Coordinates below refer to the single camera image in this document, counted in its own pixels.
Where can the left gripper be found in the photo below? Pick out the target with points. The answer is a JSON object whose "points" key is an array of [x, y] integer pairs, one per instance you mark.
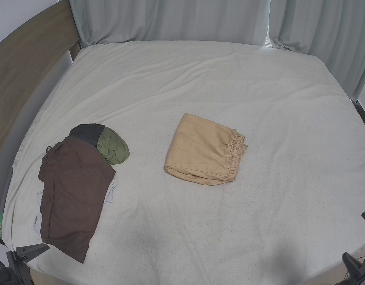
{"points": [[4, 272]]}

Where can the tan shorts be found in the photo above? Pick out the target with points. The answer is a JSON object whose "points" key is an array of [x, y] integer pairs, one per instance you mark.
{"points": [[200, 150]]}

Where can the bed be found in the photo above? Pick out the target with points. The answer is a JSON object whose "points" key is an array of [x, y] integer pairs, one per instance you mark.
{"points": [[200, 85]]}

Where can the brown garment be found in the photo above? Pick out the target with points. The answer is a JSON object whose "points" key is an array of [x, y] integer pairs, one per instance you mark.
{"points": [[72, 194]]}

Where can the white garment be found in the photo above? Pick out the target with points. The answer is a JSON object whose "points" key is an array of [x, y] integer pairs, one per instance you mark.
{"points": [[112, 188]]}

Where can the black garment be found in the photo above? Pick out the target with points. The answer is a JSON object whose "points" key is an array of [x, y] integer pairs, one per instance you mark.
{"points": [[84, 132]]}

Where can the olive green garment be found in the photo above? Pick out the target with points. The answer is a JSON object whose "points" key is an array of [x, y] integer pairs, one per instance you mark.
{"points": [[112, 145]]}

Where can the window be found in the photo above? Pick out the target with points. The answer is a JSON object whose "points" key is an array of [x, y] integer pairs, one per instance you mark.
{"points": [[269, 43]]}

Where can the pale green curtain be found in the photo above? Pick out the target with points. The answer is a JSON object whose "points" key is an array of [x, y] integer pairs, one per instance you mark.
{"points": [[170, 10], [319, 16]]}

